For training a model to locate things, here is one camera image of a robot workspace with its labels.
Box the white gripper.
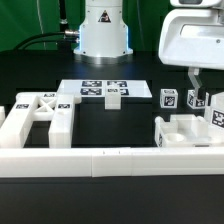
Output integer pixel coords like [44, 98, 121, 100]
[159, 9, 224, 100]

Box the white chair seat part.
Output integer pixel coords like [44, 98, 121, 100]
[154, 114, 224, 148]

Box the white U-shaped obstacle fence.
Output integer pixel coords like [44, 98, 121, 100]
[0, 147, 224, 178]

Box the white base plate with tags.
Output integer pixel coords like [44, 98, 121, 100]
[57, 79, 152, 98]

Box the black cable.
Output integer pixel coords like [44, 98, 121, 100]
[13, 29, 81, 52]

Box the white chair back frame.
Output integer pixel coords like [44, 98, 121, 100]
[0, 92, 82, 149]

